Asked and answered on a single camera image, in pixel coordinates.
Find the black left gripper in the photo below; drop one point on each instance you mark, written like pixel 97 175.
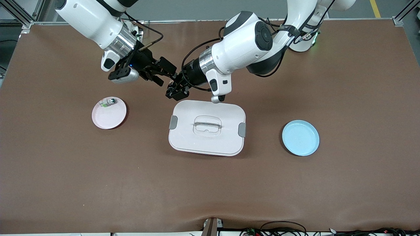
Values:
pixel 191 74

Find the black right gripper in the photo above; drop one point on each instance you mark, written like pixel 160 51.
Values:
pixel 143 61

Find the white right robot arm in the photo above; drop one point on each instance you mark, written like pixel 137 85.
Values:
pixel 88 19

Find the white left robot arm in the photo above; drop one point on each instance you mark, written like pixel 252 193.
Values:
pixel 242 42

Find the white lidded storage box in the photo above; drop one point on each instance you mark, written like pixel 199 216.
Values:
pixel 206 141

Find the pale pink round plate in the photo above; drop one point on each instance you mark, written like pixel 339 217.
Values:
pixel 110 118

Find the light blue round plate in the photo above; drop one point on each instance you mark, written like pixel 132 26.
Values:
pixel 300 139

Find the aluminium table edge rail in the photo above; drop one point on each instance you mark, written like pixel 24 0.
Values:
pixel 197 20

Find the metal camera post bracket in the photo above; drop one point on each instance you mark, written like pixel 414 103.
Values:
pixel 211 227

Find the aluminium frame corner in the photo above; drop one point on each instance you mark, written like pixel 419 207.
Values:
pixel 398 21
pixel 19 13

